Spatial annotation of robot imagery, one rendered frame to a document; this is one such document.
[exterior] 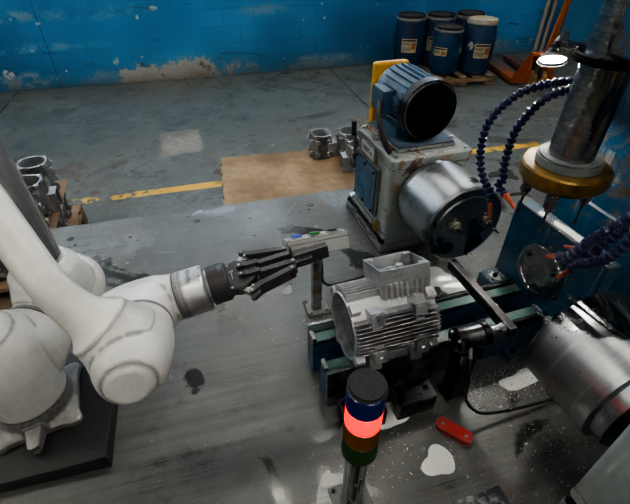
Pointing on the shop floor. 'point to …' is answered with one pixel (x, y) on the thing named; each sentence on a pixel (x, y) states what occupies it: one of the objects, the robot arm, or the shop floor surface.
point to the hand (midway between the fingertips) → (310, 254)
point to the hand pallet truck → (527, 72)
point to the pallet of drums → (448, 44)
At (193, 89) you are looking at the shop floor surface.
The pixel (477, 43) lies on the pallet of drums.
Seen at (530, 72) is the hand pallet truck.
